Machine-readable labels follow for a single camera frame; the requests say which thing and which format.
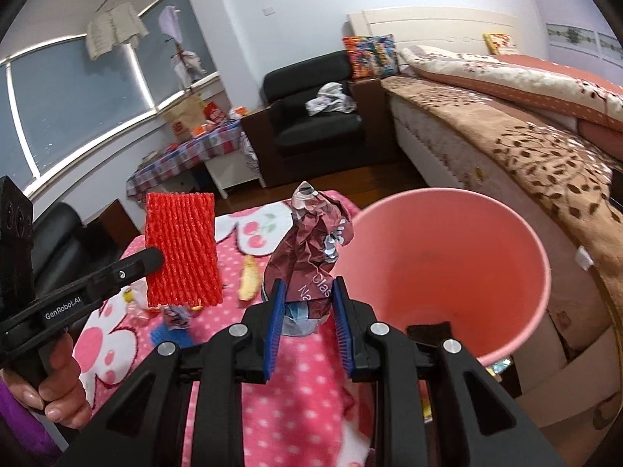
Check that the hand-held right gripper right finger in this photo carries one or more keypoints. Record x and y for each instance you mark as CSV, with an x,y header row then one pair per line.
x,y
343,323

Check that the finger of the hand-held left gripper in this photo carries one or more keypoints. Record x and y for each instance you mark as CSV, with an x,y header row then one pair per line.
x,y
136,265

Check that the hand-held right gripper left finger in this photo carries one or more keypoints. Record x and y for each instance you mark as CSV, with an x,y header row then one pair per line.
x,y
275,323

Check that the red foam fruit net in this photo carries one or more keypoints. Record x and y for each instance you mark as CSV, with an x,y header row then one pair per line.
x,y
182,248

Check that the narrow orange peel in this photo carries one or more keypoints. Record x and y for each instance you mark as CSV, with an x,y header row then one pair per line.
x,y
248,277

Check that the maroon wrapper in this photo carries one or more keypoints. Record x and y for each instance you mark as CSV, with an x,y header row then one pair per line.
x,y
306,248

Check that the pink plastic bucket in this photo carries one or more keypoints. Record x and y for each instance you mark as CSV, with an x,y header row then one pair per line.
x,y
438,262

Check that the person's left hand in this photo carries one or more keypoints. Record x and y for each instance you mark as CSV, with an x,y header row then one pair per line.
x,y
68,394

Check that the yellow crumpled wrapper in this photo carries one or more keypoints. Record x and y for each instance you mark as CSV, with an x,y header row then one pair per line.
x,y
130,296

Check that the black leather chair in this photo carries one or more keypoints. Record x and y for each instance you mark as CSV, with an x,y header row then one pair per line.
x,y
58,243

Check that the purple crumpled wrapper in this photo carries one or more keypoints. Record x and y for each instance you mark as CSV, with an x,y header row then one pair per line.
x,y
176,316

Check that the pink polka dot blanket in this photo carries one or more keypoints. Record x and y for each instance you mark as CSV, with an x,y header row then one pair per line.
x,y
292,389

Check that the blue mesh scrap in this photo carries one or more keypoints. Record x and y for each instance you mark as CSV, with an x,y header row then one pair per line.
x,y
168,337

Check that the checked tablecloth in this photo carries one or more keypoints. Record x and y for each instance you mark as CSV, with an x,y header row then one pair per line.
x,y
185,155

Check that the white side table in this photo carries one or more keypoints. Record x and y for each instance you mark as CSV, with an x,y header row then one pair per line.
x,y
228,172

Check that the orange box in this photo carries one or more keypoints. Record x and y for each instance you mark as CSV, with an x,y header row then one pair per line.
x,y
202,131

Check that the brown paper bag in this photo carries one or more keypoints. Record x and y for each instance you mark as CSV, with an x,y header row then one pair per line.
x,y
185,114

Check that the curved window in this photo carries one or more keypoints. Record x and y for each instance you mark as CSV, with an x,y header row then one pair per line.
x,y
73,97

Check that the red box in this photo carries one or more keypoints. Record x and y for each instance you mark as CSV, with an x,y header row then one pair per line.
x,y
214,113

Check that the white orange snack packet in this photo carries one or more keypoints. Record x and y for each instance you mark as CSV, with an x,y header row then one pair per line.
x,y
239,113

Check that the black leather armchair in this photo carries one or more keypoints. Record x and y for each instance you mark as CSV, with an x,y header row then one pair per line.
x,y
292,126

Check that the white bed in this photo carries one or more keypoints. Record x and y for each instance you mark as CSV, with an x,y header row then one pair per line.
x,y
438,146

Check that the hanging bundled clothes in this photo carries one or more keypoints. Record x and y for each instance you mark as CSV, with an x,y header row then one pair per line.
x,y
187,65

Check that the crumpled white clothes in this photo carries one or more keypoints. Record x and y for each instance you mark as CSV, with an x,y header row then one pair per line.
x,y
328,99

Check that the hanging white cloth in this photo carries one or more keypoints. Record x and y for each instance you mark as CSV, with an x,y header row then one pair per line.
x,y
114,29

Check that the hanging lilac cloth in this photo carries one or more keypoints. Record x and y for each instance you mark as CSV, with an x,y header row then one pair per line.
x,y
171,24

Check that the brown leaf pattern blanket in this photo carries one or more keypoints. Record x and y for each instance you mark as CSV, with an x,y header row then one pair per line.
x,y
535,155

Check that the colourful printed cushion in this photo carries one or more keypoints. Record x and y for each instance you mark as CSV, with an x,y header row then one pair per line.
x,y
370,56

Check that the floral orange quilt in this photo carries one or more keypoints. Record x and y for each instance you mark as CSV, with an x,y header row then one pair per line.
x,y
511,75

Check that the yellow printed pillow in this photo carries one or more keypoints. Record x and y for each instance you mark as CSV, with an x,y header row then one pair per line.
x,y
500,43

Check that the lilac wardrobe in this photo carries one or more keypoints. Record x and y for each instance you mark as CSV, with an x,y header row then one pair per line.
x,y
574,5

